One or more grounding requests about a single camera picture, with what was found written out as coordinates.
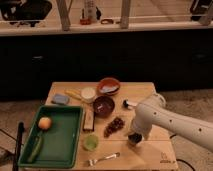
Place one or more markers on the dark metal cup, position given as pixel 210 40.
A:
pixel 134 138

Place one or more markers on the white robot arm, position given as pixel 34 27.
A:
pixel 151 111

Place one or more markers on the green plastic tray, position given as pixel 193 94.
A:
pixel 60 141

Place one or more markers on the orange bowl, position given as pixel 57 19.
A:
pixel 108 86

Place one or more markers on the dark red bowl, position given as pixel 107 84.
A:
pixel 103 106

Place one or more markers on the white cup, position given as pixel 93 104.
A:
pixel 88 94

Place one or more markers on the wooden folding table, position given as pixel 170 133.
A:
pixel 154 154

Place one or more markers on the yellow banana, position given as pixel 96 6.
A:
pixel 73 94

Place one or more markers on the wooden block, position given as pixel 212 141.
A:
pixel 88 124

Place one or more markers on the bunch of dark grapes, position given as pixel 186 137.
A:
pixel 115 125

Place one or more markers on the blue sponge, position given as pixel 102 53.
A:
pixel 60 99

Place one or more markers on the green plastic cup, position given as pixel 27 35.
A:
pixel 90 142

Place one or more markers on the red round object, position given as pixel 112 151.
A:
pixel 85 22

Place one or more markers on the orange fruit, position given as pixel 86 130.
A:
pixel 44 123

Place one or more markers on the silver fork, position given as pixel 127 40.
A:
pixel 92 162

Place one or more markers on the white bottle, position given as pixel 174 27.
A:
pixel 90 10

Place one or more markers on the black pole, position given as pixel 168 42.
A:
pixel 18 146

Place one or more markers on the green cucumber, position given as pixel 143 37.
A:
pixel 36 149

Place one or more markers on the black office chair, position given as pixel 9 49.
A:
pixel 29 12

